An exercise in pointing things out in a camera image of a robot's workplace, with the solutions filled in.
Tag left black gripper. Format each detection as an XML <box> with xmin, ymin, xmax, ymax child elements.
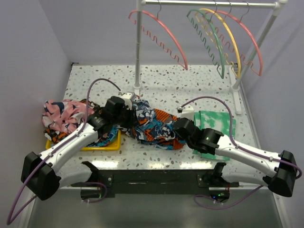
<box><xmin>112</xmin><ymin>104</ymin><xmax>140</xmax><ymax>129</ymax></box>

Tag blue orange patterned shorts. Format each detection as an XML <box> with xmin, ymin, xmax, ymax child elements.
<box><xmin>118</xmin><ymin>98</ymin><xmax>186</xmax><ymax>150</ymax></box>

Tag pink hanger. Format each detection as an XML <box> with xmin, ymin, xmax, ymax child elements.
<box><xmin>128</xmin><ymin>10</ymin><xmax>188</xmax><ymax>70</ymax></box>
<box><xmin>216</xmin><ymin>10</ymin><xmax>264</xmax><ymax>76</ymax></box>

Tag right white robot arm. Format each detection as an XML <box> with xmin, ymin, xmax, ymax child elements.
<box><xmin>173</xmin><ymin>118</ymin><xmax>300</xmax><ymax>197</ymax></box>

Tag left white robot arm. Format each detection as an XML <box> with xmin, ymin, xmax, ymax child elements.
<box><xmin>21</xmin><ymin>92</ymin><xmax>139</xmax><ymax>200</ymax></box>

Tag green hanger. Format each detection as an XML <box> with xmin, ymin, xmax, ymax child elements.
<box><xmin>186</xmin><ymin>9</ymin><xmax>225</xmax><ymax>79</ymax></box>

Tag yellow hanger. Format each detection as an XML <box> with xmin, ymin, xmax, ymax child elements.
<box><xmin>200</xmin><ymin>8</ymin><xmax>241</xmax><ymax>78</ymax></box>

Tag yellow plastic tray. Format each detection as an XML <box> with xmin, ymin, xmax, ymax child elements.
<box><xmin>46</xmin><ymin>128</ymin><xmax>121</xmax><ymax>151</ymax></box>

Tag green tie-dye cloth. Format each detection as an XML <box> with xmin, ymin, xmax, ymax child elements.
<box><xmin>193</xmin><ymin>110</ymin><xmax>236</xmax><ymax>161</ymax></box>

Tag pink floral garment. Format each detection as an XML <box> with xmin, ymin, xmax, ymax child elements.
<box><xmin>42</xmin><ymin>99</ymin><xmax>86</xmax><ymax>135</ymax></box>

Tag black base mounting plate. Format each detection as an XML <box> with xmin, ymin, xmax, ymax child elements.
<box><xmin>72</xmin><ymin>169</ymin><xmax>239</xmax><ymax>199</ymax></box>

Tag orange patterned garment in tray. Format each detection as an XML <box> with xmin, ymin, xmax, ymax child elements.
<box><xmin>44</xmin><ymin>128</ymin><xmax>69</xmax><ymax>144</ymax></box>

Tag white clothes rack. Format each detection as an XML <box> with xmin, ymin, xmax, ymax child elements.
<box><xmin>128</xmin><ymin>0</ymin><xmax>287</xmax><ymax>114</ymax></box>

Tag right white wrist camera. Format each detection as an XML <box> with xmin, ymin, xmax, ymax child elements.
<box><xmin>177</xmin><ymin>105</ymin><xmax>194</xmax><ymax>121</ymax></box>

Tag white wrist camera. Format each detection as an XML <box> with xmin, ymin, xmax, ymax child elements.
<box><xmin>177</xmin><ymin>105</ymin><xmax>194</xmax><ymax>121</ymax></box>
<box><xmin>120</xmin><ymin>92</ymin><xmax>137</xmax><ymax>109</ymax></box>

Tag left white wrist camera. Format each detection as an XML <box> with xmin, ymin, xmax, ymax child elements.
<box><xmin>120</xmin><ymin>92</ymin><xmax>137</xmax><ymax>109</ymax></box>

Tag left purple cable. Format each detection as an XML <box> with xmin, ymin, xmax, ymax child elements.
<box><xmin>6</xmin><ymin>78</ymin><xmax>122</xmax><ymax>226</ymax></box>

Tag purple cable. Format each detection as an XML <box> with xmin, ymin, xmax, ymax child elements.
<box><xmin>179</xmin><ymin>96</ymin><xmax>303</xmax><ymax>209</ymax></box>
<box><xmin>6</xmin><ymin>78</ymin><xmax>122</xmax><ymax>226</ymax></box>

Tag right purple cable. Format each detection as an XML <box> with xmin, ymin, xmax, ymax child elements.
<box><xmin>179</xmin><ymin>96</ymin><xmax>303</xmax><ymax>209</ymax></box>

